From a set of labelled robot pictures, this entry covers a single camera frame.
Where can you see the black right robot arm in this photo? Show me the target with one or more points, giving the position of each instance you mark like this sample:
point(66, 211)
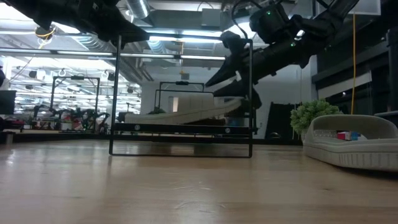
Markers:
point(326, 21)

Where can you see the black background robot frame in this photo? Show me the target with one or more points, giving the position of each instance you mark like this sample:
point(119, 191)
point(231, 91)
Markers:
point(76, 77)
point(182, 83)

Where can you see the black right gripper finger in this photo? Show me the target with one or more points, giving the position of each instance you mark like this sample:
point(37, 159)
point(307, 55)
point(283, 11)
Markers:
point(245, 90)
point(231, 67)

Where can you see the long ceiling light bar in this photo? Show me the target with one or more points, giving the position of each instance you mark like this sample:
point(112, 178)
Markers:
point(149, 55)

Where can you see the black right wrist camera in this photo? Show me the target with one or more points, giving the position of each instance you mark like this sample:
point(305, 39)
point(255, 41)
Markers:
point(269, 25)

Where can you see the white slide sandal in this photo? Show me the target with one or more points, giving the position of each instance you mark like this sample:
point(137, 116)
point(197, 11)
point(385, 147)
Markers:
point(351, 152)
point(186, 112)

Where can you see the black table frame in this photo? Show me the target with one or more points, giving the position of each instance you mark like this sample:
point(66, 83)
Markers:
point(46, 137)

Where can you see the black monitor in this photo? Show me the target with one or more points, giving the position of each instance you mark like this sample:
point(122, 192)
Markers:
point(7, 102)

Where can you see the green plant in white pot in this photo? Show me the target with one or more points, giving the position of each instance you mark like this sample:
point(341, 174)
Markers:
point(308, 115)

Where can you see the black frame wooden shelf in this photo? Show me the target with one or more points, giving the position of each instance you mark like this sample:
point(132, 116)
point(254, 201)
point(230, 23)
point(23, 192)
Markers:
point(180, 128)

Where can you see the red box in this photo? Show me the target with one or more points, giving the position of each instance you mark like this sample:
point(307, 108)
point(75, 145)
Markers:
point(343, 135)

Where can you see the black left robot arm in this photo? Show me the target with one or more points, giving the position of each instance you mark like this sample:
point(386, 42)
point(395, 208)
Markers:
point(77, 15)

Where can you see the black chair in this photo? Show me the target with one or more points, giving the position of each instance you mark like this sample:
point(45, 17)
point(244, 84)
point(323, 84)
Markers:
point(280, 118)

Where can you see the white blue tissue box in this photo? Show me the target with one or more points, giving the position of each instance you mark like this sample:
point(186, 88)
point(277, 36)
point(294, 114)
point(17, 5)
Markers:
point(355, 135)

